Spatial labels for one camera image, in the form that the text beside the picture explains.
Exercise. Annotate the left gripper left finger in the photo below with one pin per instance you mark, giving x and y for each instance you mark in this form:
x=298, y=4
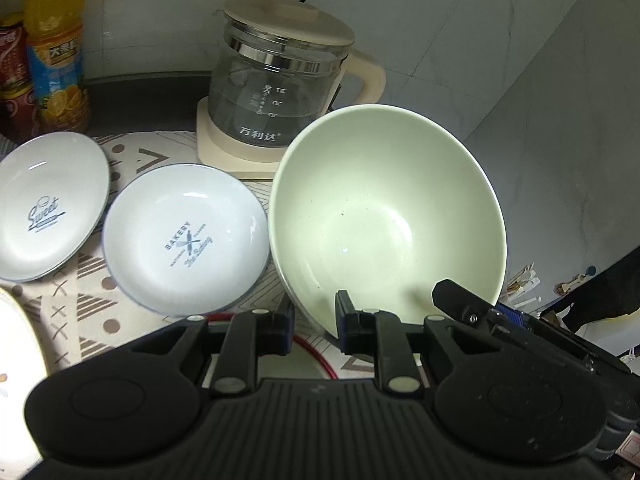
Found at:
x=284, y=326

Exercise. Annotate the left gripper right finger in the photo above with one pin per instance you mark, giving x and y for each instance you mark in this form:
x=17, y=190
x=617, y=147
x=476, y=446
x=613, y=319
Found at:
x=352, y=334

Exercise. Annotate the red bowl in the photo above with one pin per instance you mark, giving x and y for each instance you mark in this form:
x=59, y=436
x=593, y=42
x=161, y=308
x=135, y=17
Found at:
x=322, y=361

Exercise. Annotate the white plate Bakery print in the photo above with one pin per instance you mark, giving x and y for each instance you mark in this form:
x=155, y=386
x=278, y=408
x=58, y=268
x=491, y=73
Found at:
x=186, y=239

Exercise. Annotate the cream kettle base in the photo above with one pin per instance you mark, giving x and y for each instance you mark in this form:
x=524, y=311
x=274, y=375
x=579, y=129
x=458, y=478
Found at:
x=244, y=161

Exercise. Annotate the white plate Sweet print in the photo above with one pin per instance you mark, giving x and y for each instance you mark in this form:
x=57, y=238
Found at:
x=53, y=193

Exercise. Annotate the glass electric kettle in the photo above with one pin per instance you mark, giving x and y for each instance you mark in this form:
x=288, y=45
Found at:
x=279, y=68

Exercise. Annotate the large flower pattern plate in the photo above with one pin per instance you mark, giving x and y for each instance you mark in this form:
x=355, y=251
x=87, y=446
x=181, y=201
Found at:
x=22, y=368

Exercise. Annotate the red drink can lower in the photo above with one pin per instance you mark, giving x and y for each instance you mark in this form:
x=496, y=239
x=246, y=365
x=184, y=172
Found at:
x=24, y=115

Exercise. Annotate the red drink can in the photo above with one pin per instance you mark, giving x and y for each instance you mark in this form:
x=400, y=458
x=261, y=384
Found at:
x=14, y=60
x=24, y=115

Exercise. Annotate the red drink can upper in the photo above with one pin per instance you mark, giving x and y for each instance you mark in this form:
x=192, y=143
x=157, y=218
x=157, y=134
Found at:
x=14, y=60

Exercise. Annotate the orange juice bottle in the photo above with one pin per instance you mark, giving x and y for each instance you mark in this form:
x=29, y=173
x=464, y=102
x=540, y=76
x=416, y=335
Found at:
x=54, y=50

